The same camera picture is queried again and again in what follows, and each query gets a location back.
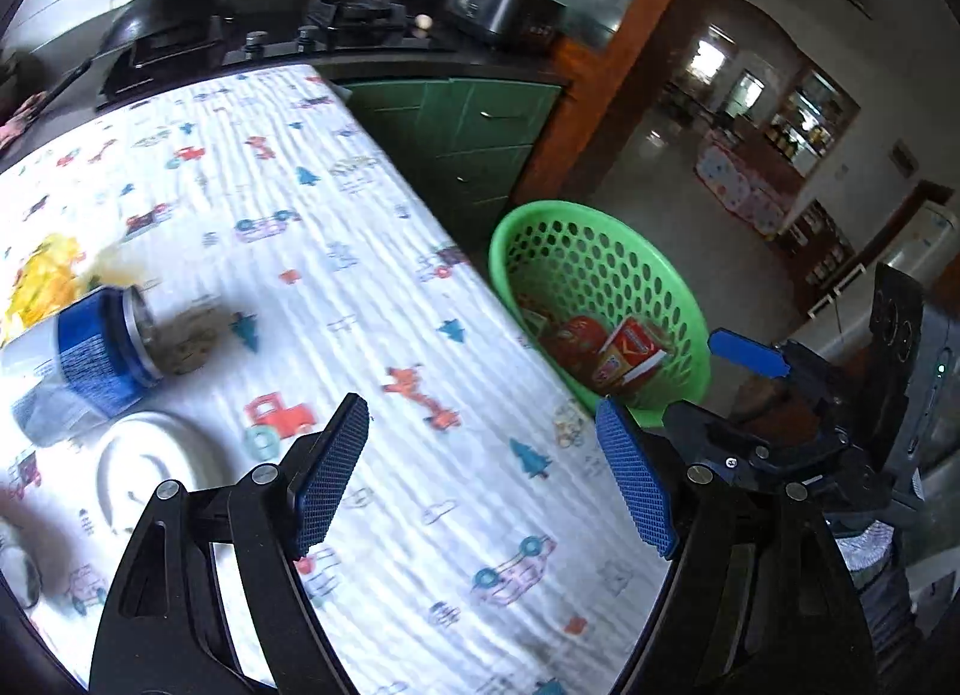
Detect polka dot play fence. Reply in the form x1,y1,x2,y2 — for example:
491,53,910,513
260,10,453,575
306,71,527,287
695,139,793,240

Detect green base cabinets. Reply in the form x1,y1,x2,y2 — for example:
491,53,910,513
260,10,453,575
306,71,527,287
328,79,564,255

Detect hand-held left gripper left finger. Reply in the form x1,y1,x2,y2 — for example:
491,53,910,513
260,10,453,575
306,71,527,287
88,393,371,695

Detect green plastic basket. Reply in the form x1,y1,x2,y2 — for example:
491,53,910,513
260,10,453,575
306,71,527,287
489,199,713,430

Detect red snack wrapper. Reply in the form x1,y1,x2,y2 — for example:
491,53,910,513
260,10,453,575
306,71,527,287
520,296,557,345

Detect black gas stove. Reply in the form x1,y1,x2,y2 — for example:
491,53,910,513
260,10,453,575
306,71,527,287
223,0,460,67

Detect black kitchen counter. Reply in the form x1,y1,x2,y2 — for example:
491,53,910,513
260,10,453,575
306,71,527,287
0,0,572,165

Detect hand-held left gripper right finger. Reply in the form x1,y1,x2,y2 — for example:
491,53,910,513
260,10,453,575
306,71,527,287
595,396,880,695

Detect black wok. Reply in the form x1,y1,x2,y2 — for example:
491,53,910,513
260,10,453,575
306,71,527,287
34,0,227,108

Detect cartoon printed blanket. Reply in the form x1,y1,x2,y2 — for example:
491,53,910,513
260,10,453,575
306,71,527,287
0,63,677,695

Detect crushed red soda can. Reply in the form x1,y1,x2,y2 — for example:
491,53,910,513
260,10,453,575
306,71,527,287
550,315,613,374

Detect pink cloth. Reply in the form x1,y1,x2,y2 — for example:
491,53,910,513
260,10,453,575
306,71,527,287
0,95,47,149

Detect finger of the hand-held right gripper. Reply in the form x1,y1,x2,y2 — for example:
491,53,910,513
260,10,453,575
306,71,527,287
708,329,864,420
666,400,797,475

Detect wooden glass door cabinet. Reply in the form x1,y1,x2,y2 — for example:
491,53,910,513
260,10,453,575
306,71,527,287
517,0,745,195

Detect wooden display shelf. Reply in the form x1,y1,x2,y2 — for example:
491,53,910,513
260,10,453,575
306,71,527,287
765,63,861,176

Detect yellow wrapper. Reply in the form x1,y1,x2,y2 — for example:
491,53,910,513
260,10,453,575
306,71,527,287
0,233,115,345

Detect white refrigerator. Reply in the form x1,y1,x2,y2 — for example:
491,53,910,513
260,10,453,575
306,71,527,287
874,203,960,277

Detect blue and white can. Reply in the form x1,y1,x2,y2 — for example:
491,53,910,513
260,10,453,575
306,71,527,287
0,284,163,445

